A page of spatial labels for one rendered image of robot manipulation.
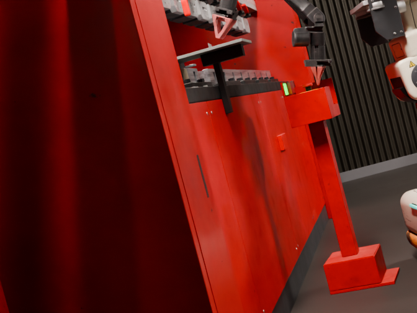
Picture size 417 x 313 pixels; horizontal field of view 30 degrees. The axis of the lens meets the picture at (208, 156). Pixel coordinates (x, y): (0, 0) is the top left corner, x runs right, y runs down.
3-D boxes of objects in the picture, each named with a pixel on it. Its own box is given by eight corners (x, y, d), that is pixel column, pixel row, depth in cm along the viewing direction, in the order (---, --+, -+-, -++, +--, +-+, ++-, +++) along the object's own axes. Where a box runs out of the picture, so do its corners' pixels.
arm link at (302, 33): (322, 12, 301) (317, 20, 310) (293, 12, 300) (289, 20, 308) (326, 41, 299) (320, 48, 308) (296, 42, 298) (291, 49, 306)
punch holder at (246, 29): (246, 31, 412) (237, 0, 411) (230, 35, 414) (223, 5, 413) (251, 33, 426) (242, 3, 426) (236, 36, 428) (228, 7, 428)
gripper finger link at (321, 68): (308, 84, 311) (307, 61, 310) (325, 84, 309) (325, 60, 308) (304, 86, 305) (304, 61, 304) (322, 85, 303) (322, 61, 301)
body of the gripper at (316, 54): (306, 64, 310) (306, 45, 309) (332, 63, 307) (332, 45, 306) (303, 64, 304) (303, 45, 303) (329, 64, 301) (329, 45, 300)
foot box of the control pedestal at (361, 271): (394, 284, 292) (386, 253, 291) (330, 295, 300) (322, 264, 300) (399, 269, 310) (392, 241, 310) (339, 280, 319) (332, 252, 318)
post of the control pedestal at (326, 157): (357, 254, 302) (322, 120, 300) (342, 257, 304) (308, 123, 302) (359, 251, 308) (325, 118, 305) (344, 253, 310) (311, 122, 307)
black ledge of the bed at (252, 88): (148, 108, 183) (143, 90, 183) (68, 131, 188) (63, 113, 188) (295, 87, 474) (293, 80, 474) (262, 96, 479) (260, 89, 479)
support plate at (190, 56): (242, 41, 253) (241, 38, 253) (167, 62, 259) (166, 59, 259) (251, 43, 270) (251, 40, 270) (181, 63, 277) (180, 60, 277)
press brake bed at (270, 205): (237, 444, 187) (148, 108, 183) (156, 457, 192) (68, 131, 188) (329, 218, 477) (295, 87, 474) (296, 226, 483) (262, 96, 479)
